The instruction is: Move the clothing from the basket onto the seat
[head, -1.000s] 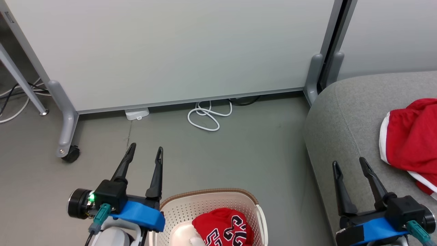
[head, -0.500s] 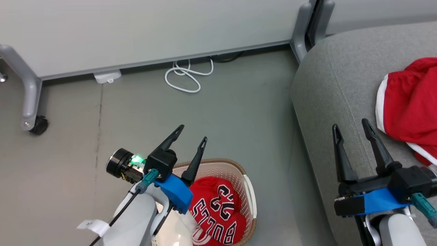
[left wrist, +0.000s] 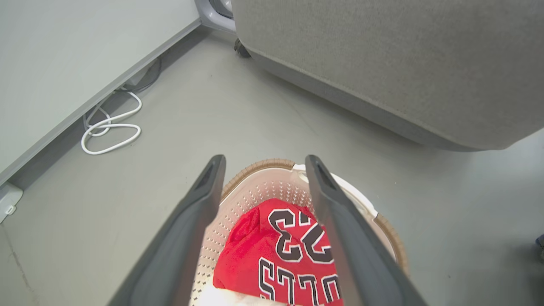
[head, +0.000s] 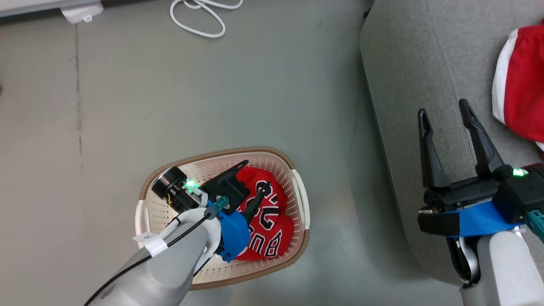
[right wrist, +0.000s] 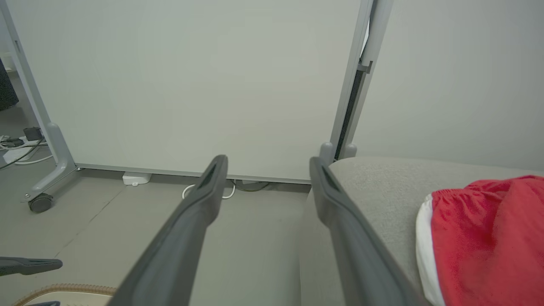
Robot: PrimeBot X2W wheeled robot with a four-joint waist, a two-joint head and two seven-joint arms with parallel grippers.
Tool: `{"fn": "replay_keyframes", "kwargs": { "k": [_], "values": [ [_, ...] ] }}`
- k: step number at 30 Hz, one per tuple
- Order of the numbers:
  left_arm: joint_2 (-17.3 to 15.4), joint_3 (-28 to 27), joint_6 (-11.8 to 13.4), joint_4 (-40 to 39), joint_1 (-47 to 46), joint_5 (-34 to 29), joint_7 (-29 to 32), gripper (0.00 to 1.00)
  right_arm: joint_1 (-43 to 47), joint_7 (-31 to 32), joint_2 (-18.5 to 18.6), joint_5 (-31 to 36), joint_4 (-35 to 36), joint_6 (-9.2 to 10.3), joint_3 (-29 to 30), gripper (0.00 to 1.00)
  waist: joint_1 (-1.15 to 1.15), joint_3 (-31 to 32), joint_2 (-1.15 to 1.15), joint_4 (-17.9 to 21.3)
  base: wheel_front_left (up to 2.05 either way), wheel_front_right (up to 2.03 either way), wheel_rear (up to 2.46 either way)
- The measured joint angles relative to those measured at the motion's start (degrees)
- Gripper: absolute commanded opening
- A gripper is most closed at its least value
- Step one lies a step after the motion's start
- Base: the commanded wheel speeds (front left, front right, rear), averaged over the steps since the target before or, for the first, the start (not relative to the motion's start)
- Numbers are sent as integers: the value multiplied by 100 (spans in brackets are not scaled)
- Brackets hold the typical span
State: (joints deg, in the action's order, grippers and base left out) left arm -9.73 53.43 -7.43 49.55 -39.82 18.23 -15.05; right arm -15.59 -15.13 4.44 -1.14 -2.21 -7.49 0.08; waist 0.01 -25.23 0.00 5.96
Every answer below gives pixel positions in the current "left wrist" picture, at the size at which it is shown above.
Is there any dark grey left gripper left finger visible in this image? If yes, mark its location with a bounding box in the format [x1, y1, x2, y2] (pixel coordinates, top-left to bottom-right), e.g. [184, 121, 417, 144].
[106, 154, 227, 306]

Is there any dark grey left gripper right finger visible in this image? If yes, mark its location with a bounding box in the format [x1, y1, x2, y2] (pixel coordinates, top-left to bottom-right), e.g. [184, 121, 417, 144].
[305, 154, 428, 306]

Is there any white garment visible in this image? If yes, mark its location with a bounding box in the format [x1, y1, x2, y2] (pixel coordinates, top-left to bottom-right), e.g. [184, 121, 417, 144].
[198, 284, 286, 306]

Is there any grey fabric sofa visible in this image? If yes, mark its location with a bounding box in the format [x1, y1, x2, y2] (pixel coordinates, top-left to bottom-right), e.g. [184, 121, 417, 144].
[232, 0, 544, 153]

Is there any red basketball jersey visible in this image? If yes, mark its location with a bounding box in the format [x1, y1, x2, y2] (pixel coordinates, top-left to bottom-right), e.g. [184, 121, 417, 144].
[212, 198, 345, 306]

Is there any pink perforated laundry basket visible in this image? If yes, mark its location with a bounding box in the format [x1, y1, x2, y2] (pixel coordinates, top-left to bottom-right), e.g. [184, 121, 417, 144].
[189, 159, 410, 306]

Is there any white adapter box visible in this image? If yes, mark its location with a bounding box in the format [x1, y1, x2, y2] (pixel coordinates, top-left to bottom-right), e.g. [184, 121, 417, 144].
[0, 182, 24, 224]

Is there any large pale green partition panel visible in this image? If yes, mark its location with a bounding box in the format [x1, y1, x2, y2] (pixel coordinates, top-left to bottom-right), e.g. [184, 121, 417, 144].
[0, 0, 203, 186]

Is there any light grey washing machine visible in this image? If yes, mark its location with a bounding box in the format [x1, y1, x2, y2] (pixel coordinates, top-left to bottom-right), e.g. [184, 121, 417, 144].
[194, 0, 237, 34]

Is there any white looped cable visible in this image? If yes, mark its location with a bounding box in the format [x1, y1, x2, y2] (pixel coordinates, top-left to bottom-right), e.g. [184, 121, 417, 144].
[80, 90, 142, 156]

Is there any thin black floor cable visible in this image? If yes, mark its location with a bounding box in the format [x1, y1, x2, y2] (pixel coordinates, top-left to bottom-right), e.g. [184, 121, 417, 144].
[121, 57, 163, 95]

